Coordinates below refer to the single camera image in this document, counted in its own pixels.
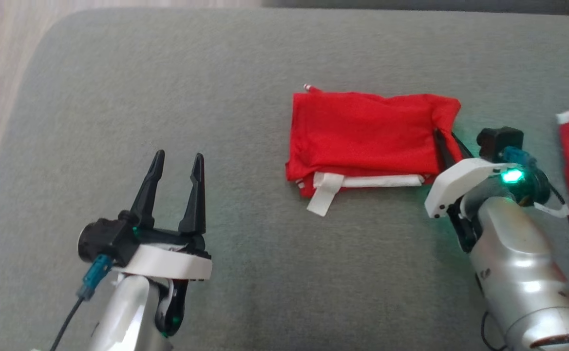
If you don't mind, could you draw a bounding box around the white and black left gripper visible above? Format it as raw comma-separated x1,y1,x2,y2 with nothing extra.
113,150,213,281

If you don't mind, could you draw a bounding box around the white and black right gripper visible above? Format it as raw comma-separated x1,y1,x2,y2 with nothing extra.
424,128,509,218

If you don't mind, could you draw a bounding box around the red basketball jersey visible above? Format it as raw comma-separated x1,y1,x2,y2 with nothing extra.
284,84,462,217

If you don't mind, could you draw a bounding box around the grey sofa seat cushion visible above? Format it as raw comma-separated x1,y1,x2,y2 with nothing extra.
260,0,569,15

